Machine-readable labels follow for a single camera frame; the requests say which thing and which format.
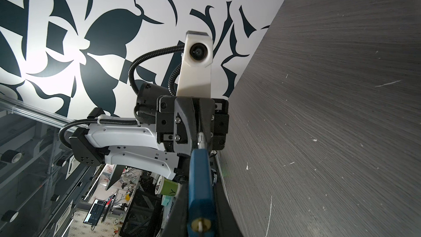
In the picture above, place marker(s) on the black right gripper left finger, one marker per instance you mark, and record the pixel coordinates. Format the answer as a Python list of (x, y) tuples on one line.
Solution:
[(176, 225)]

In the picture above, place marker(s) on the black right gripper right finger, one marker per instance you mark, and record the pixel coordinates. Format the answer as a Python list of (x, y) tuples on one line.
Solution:
[(226, 224)]

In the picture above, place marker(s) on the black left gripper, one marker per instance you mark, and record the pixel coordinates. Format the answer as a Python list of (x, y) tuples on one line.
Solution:
[(180, 120)]

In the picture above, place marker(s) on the blue padlock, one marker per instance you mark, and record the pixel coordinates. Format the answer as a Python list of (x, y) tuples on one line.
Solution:
[(201, 205)]

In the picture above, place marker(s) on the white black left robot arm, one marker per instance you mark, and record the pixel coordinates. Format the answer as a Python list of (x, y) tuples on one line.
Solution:
[(100, 139)]

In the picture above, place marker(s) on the green paper cup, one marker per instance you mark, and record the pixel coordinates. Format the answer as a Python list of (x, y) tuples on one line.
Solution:
[(167, 187)]

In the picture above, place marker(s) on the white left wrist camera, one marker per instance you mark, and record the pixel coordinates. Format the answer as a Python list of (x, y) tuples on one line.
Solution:
[(196, 68)]

